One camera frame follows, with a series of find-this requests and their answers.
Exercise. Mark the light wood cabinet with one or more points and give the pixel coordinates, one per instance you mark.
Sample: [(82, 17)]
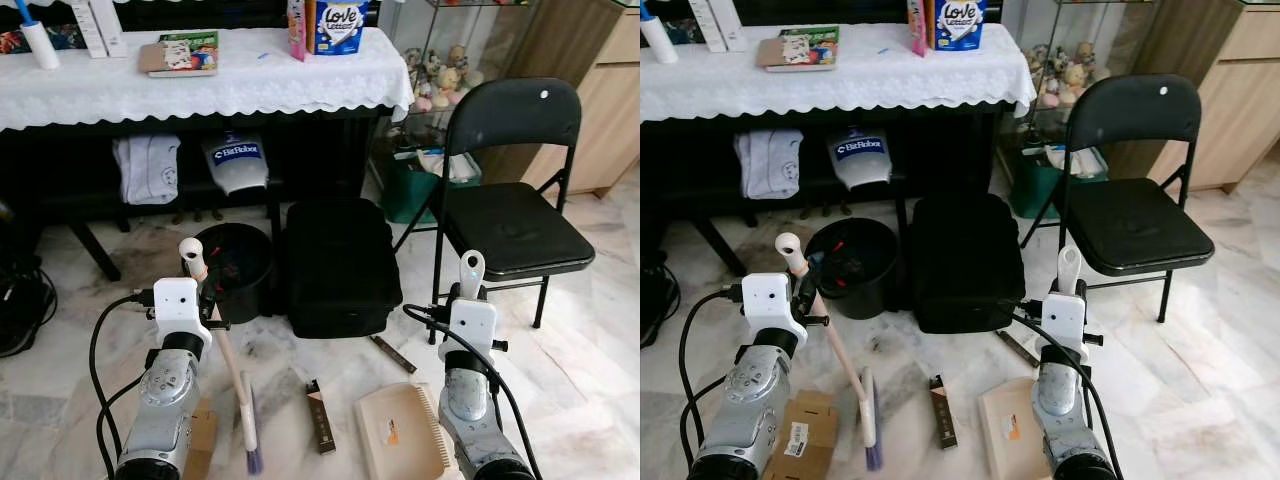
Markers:
[(610, 110), (1240, 110)]

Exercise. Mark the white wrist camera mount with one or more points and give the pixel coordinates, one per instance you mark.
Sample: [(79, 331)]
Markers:
[(472, 325), (1062, 320), (765, 305), (178, 305)]

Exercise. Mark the grey toy figurine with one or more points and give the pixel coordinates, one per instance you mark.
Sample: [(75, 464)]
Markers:
[(414, 63), (1038, 60)]

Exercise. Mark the glass display cabinet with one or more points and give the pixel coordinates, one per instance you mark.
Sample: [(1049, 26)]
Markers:
[(1055, 22), (430, 25)]

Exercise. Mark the white lace tablecloth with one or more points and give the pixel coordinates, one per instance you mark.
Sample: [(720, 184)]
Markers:
[(880, 80), (260, 85)]

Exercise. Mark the white lint roller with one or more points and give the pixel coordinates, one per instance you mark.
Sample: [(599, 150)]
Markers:
[(660, 40), (40, 45)]

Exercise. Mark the brown cardboard piece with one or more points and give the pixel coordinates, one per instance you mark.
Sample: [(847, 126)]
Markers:
[(202, 440), (805, 440)]

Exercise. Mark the pink toy figurine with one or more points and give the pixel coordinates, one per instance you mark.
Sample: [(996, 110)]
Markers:
[(422, 102), (1040, 99)]

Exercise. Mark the beige doll figurine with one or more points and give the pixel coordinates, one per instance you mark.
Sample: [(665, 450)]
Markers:
[(447, 83), (1074, 78)]

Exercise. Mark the pink tall box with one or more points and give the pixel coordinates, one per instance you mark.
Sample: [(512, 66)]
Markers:
[(297, 35), (916, 30)]

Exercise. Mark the dark brown packet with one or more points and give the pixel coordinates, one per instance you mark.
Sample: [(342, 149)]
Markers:
[(943, 415), (320, 420)]

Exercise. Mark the black waste bin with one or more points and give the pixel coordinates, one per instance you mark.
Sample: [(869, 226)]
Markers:
[(870, 295), (250, 290)]

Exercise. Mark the black soft suitcase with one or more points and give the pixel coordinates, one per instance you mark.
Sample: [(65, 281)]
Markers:
[(340, 270), (965, 265)]

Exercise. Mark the white upright box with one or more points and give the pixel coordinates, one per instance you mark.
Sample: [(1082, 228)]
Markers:
[(115, 25), (720, 22), (86, 28), (700, 25)]

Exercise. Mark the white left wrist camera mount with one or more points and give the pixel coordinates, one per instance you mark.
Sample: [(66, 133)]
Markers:
[(178, 305), (765, 305)]

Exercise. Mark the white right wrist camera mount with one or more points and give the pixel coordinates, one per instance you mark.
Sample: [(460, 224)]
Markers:
[(1062, 320), (472, 325)]

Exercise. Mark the slim brown packet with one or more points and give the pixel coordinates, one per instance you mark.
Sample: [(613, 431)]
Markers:
[(393, 353), (1015, 347)]

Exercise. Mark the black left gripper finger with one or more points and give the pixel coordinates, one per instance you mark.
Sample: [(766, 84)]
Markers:
[(811, 278), (214, 285)]

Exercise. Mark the cream broom with purple bristles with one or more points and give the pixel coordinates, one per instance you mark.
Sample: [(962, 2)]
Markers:
[(245, 420), (869, 410)]

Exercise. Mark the brown patterned board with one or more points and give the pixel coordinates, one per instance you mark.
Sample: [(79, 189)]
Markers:
[(160, 60), (780, 55)]

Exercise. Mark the green picture book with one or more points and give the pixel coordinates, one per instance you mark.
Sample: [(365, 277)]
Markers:
[(205, 50), (825, 45)]

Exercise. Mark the white folded shirt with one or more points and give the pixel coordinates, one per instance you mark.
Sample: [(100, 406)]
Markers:
[(148, 170), (768, 165)]

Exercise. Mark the silver BizRobot pack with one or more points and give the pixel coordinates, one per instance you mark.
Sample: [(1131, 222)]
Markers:
[(238, 175), (860, 170)]

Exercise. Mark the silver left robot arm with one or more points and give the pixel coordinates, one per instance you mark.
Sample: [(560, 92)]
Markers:
[(160, 410), (745, 410)]

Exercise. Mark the blue Love Letters box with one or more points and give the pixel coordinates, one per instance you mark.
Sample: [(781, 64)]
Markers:
[(958, 28), (338, 30)]

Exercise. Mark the green storage bag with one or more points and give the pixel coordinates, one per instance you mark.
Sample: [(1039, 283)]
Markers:
[(1030, 190), (405, 195)]

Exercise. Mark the black folding chair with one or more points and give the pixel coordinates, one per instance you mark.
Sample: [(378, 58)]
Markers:
[(1135, 225), (510, 235)]

